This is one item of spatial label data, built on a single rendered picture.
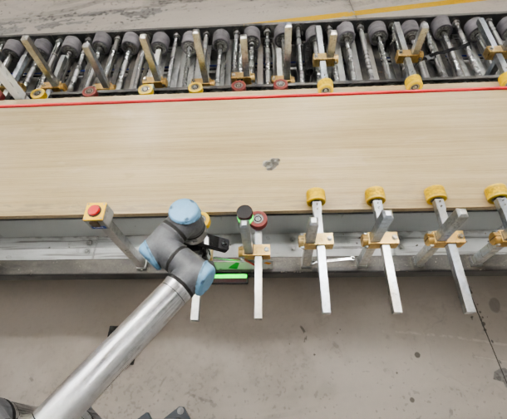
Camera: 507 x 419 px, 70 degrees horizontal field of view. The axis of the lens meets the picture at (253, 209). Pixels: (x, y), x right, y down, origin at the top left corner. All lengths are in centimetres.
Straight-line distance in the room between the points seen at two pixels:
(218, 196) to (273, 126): 48
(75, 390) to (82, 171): 119
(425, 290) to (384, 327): 37
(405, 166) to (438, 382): 126
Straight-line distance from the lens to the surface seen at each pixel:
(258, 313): 145
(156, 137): 192
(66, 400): 98
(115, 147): 196
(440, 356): 248
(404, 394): 238
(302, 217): 170
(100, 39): 277
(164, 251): 105
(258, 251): 153
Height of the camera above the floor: 227
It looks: 60 degrees down
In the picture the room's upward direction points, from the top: 7 degrees counter-clockwise
